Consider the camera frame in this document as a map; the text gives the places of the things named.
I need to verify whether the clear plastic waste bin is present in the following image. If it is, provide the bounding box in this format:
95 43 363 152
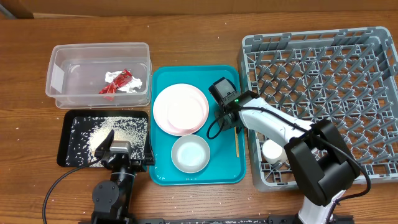
45 42 152 109

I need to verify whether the large pink plate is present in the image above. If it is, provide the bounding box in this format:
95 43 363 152
152 83 210 136

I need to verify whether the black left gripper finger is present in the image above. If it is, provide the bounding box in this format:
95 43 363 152
144 131 155 165
94 129 114 158

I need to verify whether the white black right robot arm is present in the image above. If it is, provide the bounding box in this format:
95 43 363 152
209 78 364 223

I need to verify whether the black plastic tray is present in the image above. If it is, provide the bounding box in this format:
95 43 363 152
57 110 149 167

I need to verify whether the red foil snack wrapper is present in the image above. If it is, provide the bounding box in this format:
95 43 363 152
99 69 133 94

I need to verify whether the grey bowl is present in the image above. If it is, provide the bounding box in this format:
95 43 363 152
171 134 210 174

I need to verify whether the white rice pile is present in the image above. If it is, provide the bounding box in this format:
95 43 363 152
64 116 147 167

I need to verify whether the teal serving tray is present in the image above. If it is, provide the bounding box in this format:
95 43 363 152
149 65 246 185

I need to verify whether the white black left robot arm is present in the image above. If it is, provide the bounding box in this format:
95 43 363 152
91 131 155 223

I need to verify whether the white cup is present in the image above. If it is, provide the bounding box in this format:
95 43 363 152
261 139 287 164

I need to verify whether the white tissue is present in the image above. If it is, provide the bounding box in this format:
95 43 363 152
104 71 142 93

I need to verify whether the grey dishwasher rack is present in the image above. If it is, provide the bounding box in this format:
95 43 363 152
238 27 397 184

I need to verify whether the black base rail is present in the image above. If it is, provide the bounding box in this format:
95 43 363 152
79 215 355 224

